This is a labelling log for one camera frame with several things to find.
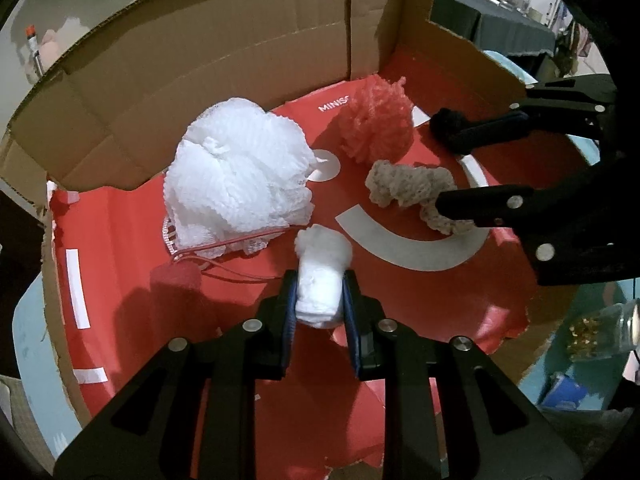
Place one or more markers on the pink pig plush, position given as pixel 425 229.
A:
pixel 50 42

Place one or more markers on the white mesh bath loofah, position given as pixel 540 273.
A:
pixel 235 170

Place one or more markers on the blue packet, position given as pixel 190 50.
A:
pixel 567 390

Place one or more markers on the desk with dark cloth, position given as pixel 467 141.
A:
pixel 490 25

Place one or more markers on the glass jar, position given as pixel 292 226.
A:
pixel 595 332

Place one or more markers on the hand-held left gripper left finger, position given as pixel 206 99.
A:
pixel 287 320

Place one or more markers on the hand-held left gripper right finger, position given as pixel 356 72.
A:
pixel 350 325

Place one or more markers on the cream crochet scrunchie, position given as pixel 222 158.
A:
pixel 400 185

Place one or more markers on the cardboard box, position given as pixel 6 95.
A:
pixel 225 60

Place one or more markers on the coral foam net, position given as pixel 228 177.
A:
pixel 375 115

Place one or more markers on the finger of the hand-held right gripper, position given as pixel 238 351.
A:
pixel 500 127
pixel 480 205

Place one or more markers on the white cotton roll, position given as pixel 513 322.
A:
pixel 320 280

